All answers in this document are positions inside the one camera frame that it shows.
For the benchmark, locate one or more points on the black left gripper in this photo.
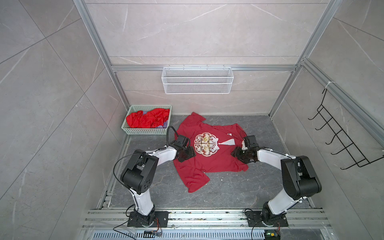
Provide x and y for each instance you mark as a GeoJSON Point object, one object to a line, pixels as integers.
{"type": "Point", "coordinates": [192, 153]}

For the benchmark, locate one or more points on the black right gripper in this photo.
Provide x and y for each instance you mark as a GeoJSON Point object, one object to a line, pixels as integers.
{"type": "Point", "coordinates": [236, 152]}

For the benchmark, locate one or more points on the dark red printed t-shirt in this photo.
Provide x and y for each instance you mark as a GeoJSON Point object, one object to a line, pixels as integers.
{"type": "Point", "coordinates": [213, 146]}

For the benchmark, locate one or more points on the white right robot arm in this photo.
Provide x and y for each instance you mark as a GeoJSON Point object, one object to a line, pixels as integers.
{"type": "Point", "coordinates": [300, 180]}

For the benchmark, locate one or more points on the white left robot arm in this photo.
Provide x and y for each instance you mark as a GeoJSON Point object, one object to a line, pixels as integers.
{"type": "Point", "coordinates": [140, 170]}

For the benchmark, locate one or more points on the bright red t-shirt in basket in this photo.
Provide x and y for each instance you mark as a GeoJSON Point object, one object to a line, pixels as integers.
{"type": "Point", "coordinates": [133, 120]}

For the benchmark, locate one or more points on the light green perforated plastic basket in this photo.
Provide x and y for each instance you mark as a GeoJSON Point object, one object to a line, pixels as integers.
{"type": "Point", "coordinates": [139, 131]}

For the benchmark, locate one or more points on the green circuit board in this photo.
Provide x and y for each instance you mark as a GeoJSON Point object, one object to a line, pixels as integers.
{"type": "Point", "coordinates": [272, 235]}

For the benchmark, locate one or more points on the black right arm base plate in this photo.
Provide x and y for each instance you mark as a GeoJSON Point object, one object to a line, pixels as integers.
{"type": "Point", "coordinates": [255, 219]}

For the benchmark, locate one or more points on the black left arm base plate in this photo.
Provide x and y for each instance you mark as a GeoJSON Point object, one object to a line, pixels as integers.
{"type": "Point", "coordinates": [153, 220]}

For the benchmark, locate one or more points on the white wire mesh wall basket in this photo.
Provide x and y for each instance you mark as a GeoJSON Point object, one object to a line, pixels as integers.
{"type": "Point", "coordinates": [197, 80]}

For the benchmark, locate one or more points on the black wire wall hook rack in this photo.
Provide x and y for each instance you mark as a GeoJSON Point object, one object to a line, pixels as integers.
{"type": "Point", "coordinates": [340, 134]}

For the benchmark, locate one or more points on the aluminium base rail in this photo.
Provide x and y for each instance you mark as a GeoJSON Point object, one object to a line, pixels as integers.
{"type": "Point", "coordinates": [205, 224]}

